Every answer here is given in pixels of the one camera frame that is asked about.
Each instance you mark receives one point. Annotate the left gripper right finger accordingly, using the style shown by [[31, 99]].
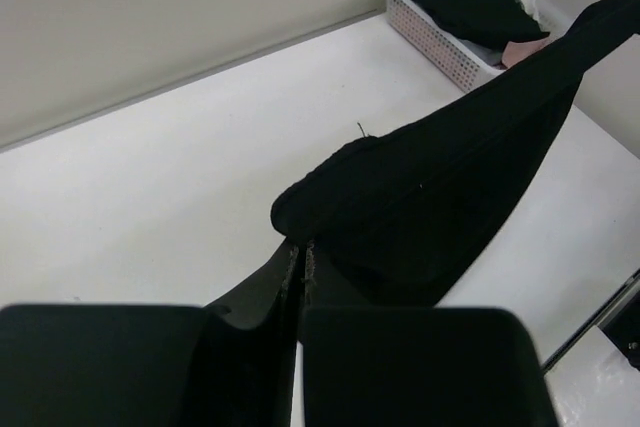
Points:
[[413, 366]]

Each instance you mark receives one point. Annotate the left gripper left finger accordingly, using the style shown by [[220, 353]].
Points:
[[229, 363]]

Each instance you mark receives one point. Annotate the black skirt in basket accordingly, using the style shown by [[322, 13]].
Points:
[[489, 23]]

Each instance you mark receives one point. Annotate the black skirt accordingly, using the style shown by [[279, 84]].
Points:
[[489, 23], [396, 220]]

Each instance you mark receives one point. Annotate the pink cloth in basket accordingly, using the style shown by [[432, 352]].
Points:
[[516, 52]]

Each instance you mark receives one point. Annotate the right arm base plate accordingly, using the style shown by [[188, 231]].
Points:
[[624, 331]]

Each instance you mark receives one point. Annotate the grey cloth in basket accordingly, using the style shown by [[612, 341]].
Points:
[[489, 56]]

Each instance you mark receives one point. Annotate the white plastic basket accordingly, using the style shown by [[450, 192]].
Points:
[[446, 52]]

